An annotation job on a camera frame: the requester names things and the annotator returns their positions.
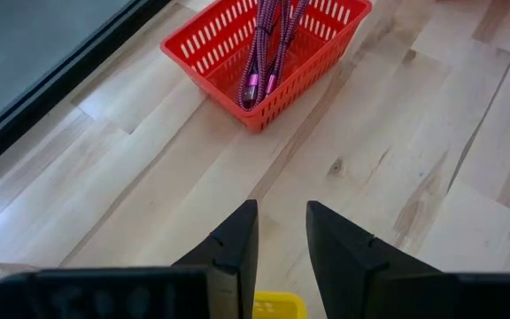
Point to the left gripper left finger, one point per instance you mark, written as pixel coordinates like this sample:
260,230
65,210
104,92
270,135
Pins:
233,266

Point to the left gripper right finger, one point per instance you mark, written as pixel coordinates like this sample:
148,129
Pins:
361,274

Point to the yellow plastic basket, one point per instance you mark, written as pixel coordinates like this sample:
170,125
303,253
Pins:
279,305

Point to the red plastic basket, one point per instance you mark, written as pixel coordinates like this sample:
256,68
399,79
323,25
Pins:
219,49

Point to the black aluminium table frame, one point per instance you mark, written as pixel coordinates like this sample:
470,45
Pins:
38,99

